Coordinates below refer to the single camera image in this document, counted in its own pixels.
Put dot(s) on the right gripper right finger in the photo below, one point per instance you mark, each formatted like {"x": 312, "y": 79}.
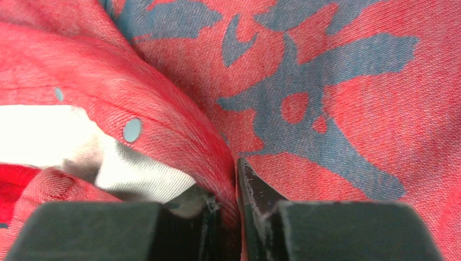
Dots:
{"x": 279, "y": 229}

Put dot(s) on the red printed pillowcase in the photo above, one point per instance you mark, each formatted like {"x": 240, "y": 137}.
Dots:
{"x": 328, "y": 100}

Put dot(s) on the white pillow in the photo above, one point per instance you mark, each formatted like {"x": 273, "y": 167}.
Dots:
{"x": 64, "y": 137}

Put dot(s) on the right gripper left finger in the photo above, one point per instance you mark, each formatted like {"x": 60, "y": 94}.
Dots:
{"x": 180, "y": 230}

